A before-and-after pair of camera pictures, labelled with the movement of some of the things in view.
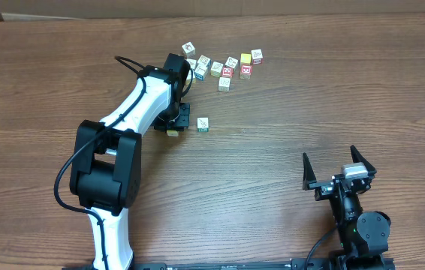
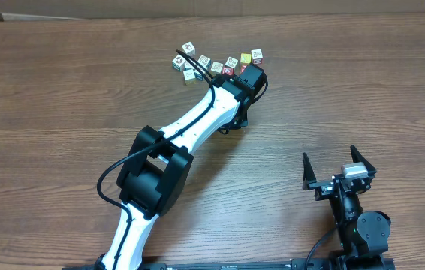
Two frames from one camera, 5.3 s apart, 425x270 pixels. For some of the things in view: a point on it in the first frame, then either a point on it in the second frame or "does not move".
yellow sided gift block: [188, 78] does not move
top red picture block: [189, 50] does not move
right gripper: [324, 188] does not move
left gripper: [183, 118] → [239, 120]
